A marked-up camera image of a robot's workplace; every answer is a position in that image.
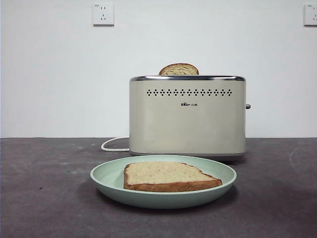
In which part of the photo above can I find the white wall socket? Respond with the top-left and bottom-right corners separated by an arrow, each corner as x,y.
92,2 -> 115,27
303,3 -> 317,27

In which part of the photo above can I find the large square bread slice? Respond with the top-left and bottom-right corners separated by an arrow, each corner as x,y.
123,161 -> 223,193

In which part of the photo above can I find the small rounded bread slice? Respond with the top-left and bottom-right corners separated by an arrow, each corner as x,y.
158,63 -> 200,76

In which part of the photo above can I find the cream and chrome toaster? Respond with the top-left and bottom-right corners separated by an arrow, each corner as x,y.
128,75 -> 252,165

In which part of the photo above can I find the pale green round plate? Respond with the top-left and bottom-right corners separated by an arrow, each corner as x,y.
90,154 -> 238,210

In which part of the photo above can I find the white toaster power cable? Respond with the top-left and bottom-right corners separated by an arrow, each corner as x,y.
100,137 -> 130,152

